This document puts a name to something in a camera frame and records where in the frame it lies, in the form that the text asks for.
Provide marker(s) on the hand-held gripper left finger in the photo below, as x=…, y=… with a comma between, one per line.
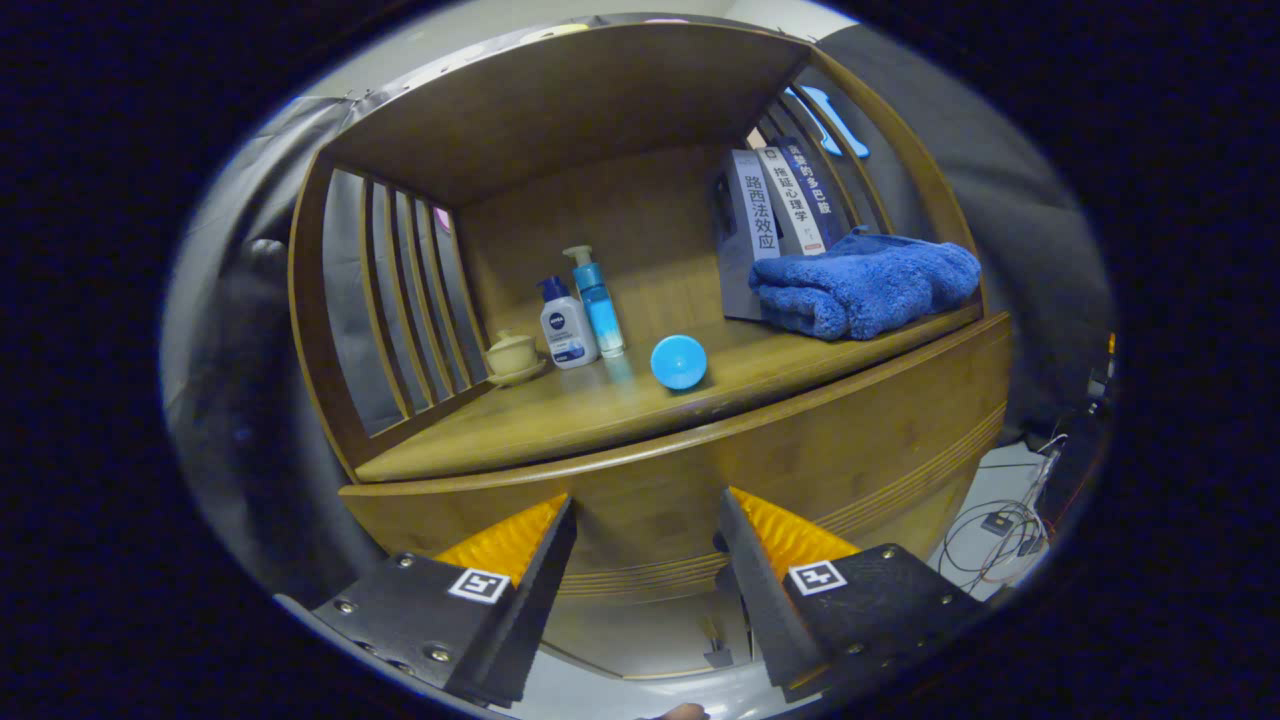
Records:
x=540, y=600

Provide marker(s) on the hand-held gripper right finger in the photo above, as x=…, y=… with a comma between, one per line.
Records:
x=755, y=600

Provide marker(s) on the wooden drawer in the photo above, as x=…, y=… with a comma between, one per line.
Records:
x=650, y=510

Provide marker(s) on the blue cosmetic tube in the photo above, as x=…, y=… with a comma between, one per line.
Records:
x=678, y=362

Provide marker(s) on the wooden cabinet door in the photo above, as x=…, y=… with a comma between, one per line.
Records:
x=640, y=630

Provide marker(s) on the wooden countertop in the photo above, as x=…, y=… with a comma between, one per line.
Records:
x=600, y=410

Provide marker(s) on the wooden cabinet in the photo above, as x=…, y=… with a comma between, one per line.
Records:
x=560, y=110

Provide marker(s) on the beige lidded teacup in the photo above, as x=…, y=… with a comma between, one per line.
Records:
x=512, y=355

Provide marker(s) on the white blue lotion bottle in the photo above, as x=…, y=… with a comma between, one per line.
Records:
x=567, y=335

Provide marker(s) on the blue pump bottle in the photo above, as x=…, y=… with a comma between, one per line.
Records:
x=600, y=310

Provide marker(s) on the blue folded towel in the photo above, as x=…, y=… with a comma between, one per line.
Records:
x=860, y=285

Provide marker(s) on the black backdrop cloth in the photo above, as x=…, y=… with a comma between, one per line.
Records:
x=250, y=400

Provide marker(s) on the grey book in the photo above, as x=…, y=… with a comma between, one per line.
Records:
x=750, y=220

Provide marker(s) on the white book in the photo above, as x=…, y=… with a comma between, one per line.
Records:
x=795, y=200

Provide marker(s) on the dark blue book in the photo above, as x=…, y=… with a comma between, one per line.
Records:
x=812, y=180

